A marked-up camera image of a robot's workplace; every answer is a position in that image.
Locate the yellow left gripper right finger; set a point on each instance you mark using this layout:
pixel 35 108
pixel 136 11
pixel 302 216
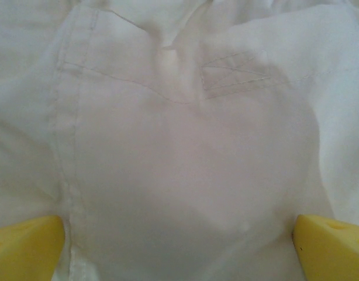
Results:
pixel 334 251

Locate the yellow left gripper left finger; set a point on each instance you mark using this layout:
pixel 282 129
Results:
pixel 24 248

